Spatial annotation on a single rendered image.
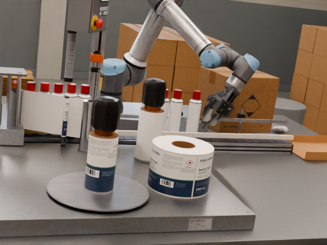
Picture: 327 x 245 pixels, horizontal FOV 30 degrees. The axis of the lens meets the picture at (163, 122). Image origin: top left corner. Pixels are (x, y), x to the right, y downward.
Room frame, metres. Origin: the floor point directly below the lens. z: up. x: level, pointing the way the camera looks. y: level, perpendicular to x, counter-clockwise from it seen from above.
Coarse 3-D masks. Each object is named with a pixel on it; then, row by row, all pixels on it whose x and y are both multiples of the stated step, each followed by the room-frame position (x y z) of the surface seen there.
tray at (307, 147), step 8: (296, 136) 2.81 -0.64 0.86; (304, 136) 2.82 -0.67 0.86; (312, 136) 2.84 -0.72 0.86; (320, 136) 2.85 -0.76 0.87; (296, 144) 2.76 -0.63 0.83; (304, 144) 2.78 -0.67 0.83; (312, 144) 2.80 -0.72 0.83; (320, 144) 2.82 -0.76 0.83; (296, 152) 2.63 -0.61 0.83; (304, 152) 2.64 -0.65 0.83; (312, 152) 2.54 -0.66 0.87; (320, 152) 2.56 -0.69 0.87
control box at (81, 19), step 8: (72, 0) 2.33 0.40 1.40; (80, 0) 2.32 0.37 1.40; (88, 0) 2.32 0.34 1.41; (96, 0) 2.34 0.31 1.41; (72, 8) 2.33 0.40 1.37; (80, 8) 2.32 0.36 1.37; (88, 8) 2.32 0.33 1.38; (96, 8) 2.35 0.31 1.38; (72, 16) 2.33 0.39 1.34; (80, 16) 2.32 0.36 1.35; (88, 16) 2.31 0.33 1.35; (96, 16) 2.36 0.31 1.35; (104, 16) 2.44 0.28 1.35; (72, 24) 2.33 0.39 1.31; (80, 24) 2.32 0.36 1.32; (88, 24) 2.31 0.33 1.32; (104, 24) 2.44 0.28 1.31; (80, 32) 2.33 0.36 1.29; (88, 32) 2.31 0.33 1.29
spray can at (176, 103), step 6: (174, 90) 2.45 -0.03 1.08; (180, 90) 2.44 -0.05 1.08; (174, 96) 2.44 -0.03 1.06; (180, 96) 2.44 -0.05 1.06; (174, 102) 2.43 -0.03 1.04; (180, 102) 2.43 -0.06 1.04; (174, 108) 2.43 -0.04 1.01; (180, 108) 2.43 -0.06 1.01; (174, 114) 2.43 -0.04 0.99; (180, 114) 2.44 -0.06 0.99; (168, 120) 2.44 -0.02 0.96; (174, 120) 2.43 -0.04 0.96; (180, 120) 2.44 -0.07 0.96; (168, 126) 2.44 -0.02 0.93; (174, 126) 2.43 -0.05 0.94
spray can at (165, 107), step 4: (168, 100) 2.42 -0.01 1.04; (164, 104) 2.41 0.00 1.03; (168, 104) 2.42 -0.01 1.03; (164, 108) 2.41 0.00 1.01; (168, 108) 2.43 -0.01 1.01; (164, 112) 2.41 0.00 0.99; (164, 116) 2.41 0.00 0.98; (164, 120) 2.41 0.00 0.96; (164, 124) 2.41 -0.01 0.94; (164, 128) 2.42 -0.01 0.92
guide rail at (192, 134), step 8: (192, 136) 2.44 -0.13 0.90; (200, 136) 2.45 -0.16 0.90; (208, 136) 2.46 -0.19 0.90; (216, 136) 2.48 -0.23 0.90; (224, 136) 2.49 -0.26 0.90; (232, 136) 2.50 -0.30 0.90; (240, 136) 2.52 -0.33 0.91; (248, 136) 2.53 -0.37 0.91; (256, 136) 2.54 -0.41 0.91; (264, 136) 2.55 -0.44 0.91; (272, 136) 2.57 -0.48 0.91; (280, 136) 2.58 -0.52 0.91; (288, 136) 2.59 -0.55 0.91
